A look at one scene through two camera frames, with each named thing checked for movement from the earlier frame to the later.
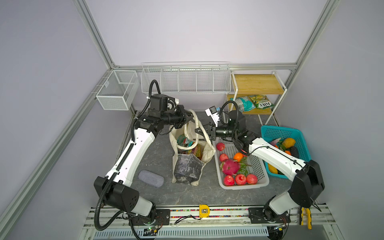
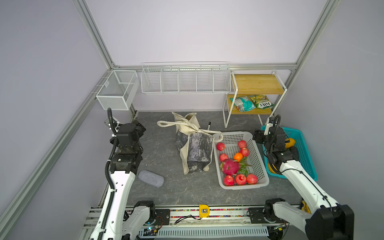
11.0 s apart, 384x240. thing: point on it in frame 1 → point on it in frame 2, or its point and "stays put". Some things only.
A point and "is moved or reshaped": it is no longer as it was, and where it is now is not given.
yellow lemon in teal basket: x=288 y=142 stays put
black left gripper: x=183 y=113 → x=140 y=128
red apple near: x=229 y=180 stays put
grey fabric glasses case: x=152 y=179 stays put
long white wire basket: x=186 y=77 stays put
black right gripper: x=212 y=131 → x=258 y=136
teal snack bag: x=244 y=103 stays put
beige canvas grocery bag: x=191 y=150 is moved or reshaped
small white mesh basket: x=120 y=91 stays put
